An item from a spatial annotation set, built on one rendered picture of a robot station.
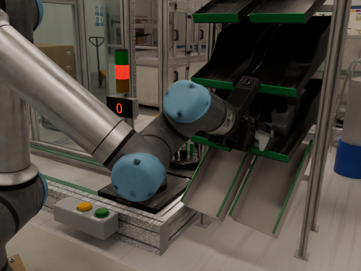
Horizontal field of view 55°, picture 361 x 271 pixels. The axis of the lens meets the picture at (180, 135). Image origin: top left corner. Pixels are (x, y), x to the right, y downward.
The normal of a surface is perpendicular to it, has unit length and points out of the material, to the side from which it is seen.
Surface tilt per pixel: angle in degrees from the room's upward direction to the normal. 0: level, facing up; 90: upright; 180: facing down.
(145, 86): 90
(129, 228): 90
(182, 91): 66
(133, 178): 92
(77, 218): 90
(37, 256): 0
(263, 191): 45
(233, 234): 0
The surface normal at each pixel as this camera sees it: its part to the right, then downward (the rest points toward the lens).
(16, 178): 0.55, -0.41
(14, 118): 0.66, 0.33
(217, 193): -0.44, -0.51
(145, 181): -0.15, 0.33
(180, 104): -0.57, -0.20
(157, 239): -0.50, 0.26
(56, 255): 0.02, -0.95
